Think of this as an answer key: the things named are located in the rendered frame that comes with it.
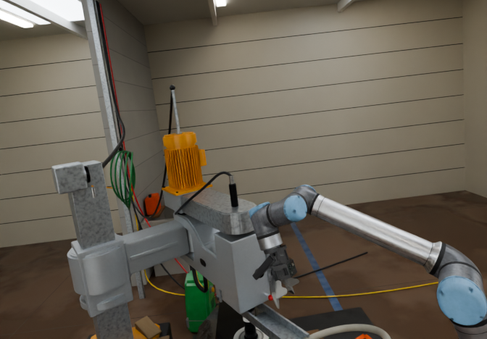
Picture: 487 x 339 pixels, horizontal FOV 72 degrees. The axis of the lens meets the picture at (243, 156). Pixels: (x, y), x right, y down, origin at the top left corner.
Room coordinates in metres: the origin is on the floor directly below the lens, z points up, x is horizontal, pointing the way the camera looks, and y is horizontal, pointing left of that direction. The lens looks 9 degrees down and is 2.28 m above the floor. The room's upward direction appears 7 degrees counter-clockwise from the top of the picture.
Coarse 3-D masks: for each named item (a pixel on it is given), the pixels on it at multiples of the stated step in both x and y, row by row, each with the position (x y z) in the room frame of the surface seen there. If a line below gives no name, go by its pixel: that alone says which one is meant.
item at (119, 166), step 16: (96, 0) 4.17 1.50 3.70; (96, 16) 4.02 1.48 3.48; (96, 32) 3.97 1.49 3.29; (96, 48) 3.97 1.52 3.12; (112, 80) 4.25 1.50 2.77; (112, 96) 4.04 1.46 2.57; (112, 112) 4.00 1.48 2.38; (112, 128) 3.97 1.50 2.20; (112, 144) 3.97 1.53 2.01; (112, 160) 3.79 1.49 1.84; (128, 176) 4.07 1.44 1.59; (128, 208) 3.79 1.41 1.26; (128, 224) 3.97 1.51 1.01; (400, 288) 3.52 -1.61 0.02
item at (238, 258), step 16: (224, 240) 1.72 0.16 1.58; (240, 240) 1.69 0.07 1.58; (256, 240) 1.74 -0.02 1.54; (224, 256) 1.74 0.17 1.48; (240, 256) 1.68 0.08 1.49; (256, 256) 1.74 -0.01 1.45; (224, 272) 1.76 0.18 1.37; (240, 272) 1.68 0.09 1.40; (224, 288) 1.78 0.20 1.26; (240, 288) 1.67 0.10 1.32; (256, 288) 1.72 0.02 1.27; (240, 304) 1.66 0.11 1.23; (256, 304) 1.72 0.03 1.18
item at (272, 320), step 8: (216, 296) 1.92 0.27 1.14; (264, 304) 1.74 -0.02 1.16; (248, 312) 1.69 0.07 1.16; (264, 312) 1.73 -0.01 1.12; (272, 312) 1.67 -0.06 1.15; (248, 320) 1.69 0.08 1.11; (256, 320) 1.62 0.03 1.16; (264, 320) 1.66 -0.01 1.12; (272, 320) 1.65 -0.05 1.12; (280, 320) 1.62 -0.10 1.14; (288, 320) 1.57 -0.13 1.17; (264, 328) 1.56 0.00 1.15; (272, 328) 1.59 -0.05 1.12; (280, 328) 1.58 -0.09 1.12; (288, 328) 1.56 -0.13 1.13; (296, 328) 1.51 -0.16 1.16; (272, 336) 1.50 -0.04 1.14; (280, 336) 1.46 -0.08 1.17; (288, 336) 1.51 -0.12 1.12; (296, 336) 1.50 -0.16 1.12; (304, 336) 1.46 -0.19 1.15
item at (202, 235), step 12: (180, 216) 2.28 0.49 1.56; (192, 228) 2.10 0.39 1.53; (204, 228) 2.11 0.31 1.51; (192, 240) 2.13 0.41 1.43; (204, 240) 2.04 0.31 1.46; (192, 252) 2.28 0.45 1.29; (204, 252) 1.98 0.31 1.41; (192, 264) 2.18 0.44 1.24; (204, 264) 2.00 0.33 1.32; (216, 264) 1.86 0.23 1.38; (204, 276) 2.02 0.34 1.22; (216, 276) 1.88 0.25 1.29; (216, 288) 1.93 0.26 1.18
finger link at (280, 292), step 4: (276, 284) 1.13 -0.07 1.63; (280, 284) 1.12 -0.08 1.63; (276, 288) 1.12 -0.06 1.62; (280, 288) 1.11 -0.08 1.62; (284, 288) 1.10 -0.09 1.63; (276, 292) 1.11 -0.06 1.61; (280, 292) 1.10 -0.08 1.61; (284, 292) 1.09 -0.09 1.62; (272, 296) 1.10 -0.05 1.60; (276, 296) 1.10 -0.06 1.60; (280, 296) 1.09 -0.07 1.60; (276, 300) 1.09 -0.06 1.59; (276, 304) 1.08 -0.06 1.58
